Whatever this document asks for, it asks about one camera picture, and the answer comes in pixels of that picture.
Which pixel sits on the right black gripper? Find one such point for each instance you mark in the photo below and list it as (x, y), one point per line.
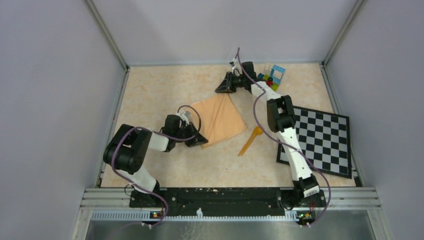
(227, 86)

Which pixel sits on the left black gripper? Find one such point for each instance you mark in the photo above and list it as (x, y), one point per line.
(198, 139)

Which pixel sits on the peach cloth napkin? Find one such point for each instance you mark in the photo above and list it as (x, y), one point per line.
(220, 119)

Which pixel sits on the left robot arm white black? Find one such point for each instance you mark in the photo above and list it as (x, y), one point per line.
(128, 148)

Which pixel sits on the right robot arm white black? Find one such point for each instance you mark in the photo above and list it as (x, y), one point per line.
(281, 120)

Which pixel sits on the colourful toy brick model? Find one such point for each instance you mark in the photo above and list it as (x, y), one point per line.
(273, 75)

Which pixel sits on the orange plastic spoon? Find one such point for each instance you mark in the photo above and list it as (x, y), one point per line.
(257, 131)

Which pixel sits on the black white checkerboard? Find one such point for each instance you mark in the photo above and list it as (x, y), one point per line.
(324, 138)

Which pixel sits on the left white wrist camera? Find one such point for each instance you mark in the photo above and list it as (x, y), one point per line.
(186, 117)

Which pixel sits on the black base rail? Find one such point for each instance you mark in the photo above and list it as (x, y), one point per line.
(226, 202)

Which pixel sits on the aluminium frame profile front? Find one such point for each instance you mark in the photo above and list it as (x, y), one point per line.
(113, 204)

